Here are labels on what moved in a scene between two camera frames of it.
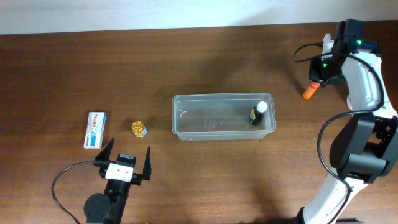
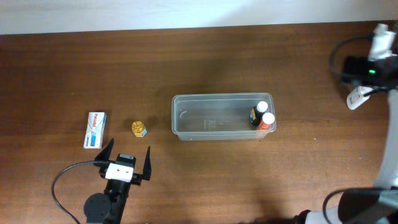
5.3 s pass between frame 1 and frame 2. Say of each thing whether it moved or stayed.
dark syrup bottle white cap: stayed
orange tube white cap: moved
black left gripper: stayed
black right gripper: moved
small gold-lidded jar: stayed
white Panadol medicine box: stayed
